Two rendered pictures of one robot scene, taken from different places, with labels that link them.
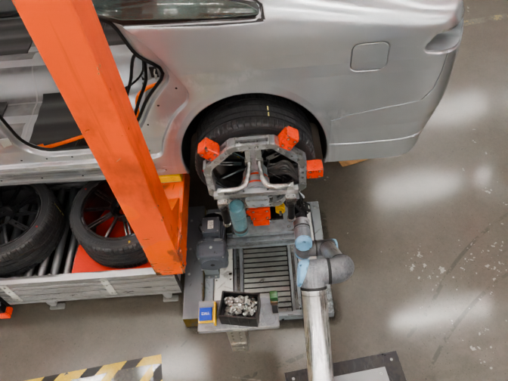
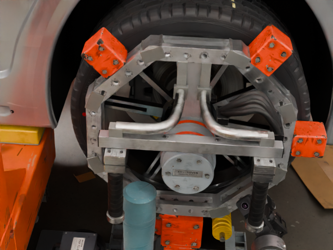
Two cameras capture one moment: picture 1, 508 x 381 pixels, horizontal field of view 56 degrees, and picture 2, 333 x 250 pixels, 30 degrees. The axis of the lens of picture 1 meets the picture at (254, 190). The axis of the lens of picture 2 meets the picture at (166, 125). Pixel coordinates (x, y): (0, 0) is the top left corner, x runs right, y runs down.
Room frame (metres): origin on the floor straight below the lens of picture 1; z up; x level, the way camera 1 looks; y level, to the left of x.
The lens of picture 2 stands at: (0.27, 0.10, 1.81)
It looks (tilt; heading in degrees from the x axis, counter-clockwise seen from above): 35 degrees down; 357
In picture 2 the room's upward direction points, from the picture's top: 3 degrees clockwise
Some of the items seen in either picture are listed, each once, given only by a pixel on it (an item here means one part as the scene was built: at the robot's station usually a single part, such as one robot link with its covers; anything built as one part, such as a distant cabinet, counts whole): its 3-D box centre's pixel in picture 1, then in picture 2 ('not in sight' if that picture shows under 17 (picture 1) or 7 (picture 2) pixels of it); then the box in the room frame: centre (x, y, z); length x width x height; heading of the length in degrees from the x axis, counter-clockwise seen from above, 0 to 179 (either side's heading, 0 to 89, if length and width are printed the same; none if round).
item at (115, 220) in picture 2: (225, 215); (115, 193); (1.40, 0.16, 0.83); 0.04 x 0.04 x 0.16
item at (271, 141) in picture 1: (255, 174); (189, 133); (1.62, -0.02, 0.85); 0.54 x 0.07 x 0.54; 86
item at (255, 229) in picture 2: (291, 210); (257, 202); (1.38, -0.18, 0.83); 0.04 x 0.04 x 0.16
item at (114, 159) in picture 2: (222, 199); (116, 153); (1.43, 0.16, 0.93); 0.09 x 0.05 x 0.05; 176
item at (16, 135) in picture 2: (170, 171); (21, 124); (1.85, 0.48, 0.71); 0.14 x 0.14 x 0.05; 86
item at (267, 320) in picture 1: (238, 314); not in sight; (1.02, 0.17, 0.44); 0.43 x 0.17 x 0.03; 86
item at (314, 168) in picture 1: (314, 168); (306, 139); (1.61, -0.34, 0.85); 0.09 x 0.08 x 0.07; 86
